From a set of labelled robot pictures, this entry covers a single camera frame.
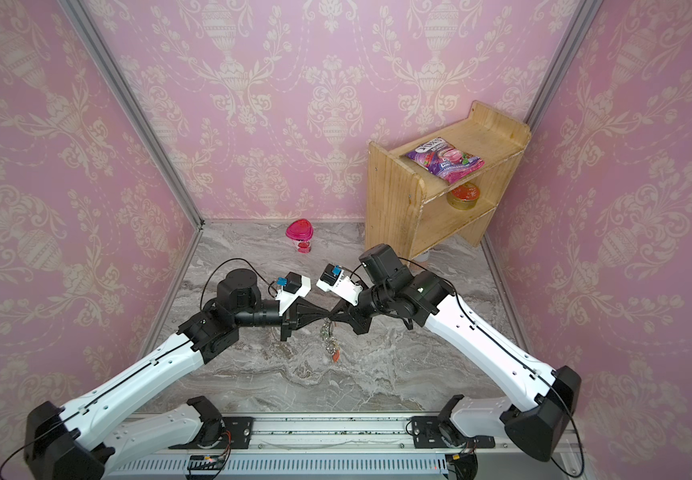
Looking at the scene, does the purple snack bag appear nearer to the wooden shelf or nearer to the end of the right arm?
the wooden shelf

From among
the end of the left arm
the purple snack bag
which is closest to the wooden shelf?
the purple snack bag

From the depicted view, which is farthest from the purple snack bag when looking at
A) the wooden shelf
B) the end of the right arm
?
the end of the right arm

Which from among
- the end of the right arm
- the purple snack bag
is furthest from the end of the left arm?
the purple snack bag

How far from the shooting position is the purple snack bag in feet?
2.34

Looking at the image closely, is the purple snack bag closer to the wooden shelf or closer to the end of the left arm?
the wooden shelf

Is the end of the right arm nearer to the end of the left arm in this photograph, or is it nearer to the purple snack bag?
the end of the left arm
